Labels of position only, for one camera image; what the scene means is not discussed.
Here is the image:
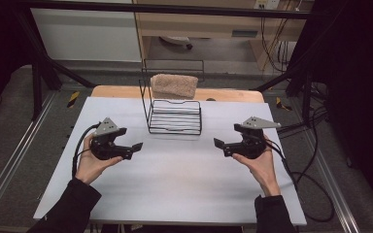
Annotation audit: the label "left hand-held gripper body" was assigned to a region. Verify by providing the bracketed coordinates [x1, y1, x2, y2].
[90, 116, 134, 161]

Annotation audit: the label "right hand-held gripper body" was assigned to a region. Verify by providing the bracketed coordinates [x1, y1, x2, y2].
[222, 116, 282, 160]

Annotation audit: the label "black wire rack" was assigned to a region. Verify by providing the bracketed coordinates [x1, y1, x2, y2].
[138, 58, 206, 136]

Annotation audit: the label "brown towel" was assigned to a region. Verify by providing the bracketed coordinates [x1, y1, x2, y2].
[150, 73, 199, 101]

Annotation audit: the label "person's left hand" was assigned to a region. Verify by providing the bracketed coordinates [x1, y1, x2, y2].
[75, 132, 124, 186]

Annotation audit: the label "person's right hand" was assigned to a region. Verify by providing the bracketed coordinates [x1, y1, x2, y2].
[232, 135, 282, 198]

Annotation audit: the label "wooden table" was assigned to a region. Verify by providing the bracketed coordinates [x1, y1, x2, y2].
[90, 84, 266, 104]

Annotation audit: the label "black metal stand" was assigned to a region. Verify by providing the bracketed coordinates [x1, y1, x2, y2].
[254, 62, 316, 128]
[13, 9, 96, 121]

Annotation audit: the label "white cabinet panel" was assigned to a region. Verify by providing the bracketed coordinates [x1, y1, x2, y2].
[30, 7, 143, 63]

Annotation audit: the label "light wooden desk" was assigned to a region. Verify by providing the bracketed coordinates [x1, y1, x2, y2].
[132, 0, 315, 71]

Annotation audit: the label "white chair base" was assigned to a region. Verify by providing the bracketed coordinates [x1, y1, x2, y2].
[159, 35, 194, 50]

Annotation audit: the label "dark curtain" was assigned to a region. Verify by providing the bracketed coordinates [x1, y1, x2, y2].
[299, 0, 373, 215]
[0, 0, 35, 117]

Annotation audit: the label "white power strip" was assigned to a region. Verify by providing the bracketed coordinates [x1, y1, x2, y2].
[254, 0, 281, 11]

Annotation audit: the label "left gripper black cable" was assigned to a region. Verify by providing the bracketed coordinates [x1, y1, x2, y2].
[71, 122, 102, 179]

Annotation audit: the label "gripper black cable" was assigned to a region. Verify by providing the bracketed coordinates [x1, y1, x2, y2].
[264, 138, 335, 223]
[71, 122, 102, 179]

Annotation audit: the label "black floor cables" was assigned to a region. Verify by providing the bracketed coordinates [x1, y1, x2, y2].
[275, 82, 330, 139]

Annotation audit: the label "hanging cables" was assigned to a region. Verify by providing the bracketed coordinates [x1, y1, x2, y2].
[259, 16, 290, 74]

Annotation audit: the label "aluminium rail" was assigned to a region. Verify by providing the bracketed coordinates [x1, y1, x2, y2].
[0, 91, 58, 224]
[299, 129, 361, 233]

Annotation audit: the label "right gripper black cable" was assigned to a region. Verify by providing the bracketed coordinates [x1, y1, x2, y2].
[264, 138, 335, 223]

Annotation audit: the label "black metal frame bar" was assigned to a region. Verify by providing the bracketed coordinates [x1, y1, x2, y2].
[13, 0, 320, 20]

